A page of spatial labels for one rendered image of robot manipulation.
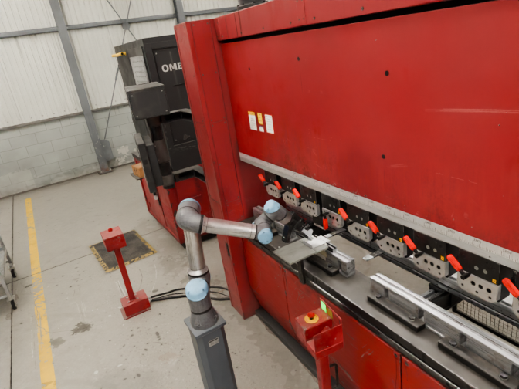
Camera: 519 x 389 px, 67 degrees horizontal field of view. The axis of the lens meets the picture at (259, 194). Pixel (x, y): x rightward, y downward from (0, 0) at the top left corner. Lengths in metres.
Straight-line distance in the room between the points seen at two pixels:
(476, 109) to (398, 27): 0.40
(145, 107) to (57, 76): 6.12
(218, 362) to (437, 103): 1.69
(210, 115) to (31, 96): 6.37
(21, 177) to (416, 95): 8.20
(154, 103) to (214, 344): 1.57
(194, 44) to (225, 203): 1.11
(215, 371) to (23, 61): 7.40
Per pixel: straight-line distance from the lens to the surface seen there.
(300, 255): 2.22
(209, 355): 2.30
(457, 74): 1.42
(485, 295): 1.63
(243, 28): 2.43
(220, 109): 2.78
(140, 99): 2.78
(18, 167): 8.98
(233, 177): 2.90
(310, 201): 2.23
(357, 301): 2.07
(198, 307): 2.14
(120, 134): 9.08
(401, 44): 1.55
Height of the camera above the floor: 2.14
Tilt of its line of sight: 21 degrees down
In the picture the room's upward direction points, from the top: 9 degrees counter-clockwise
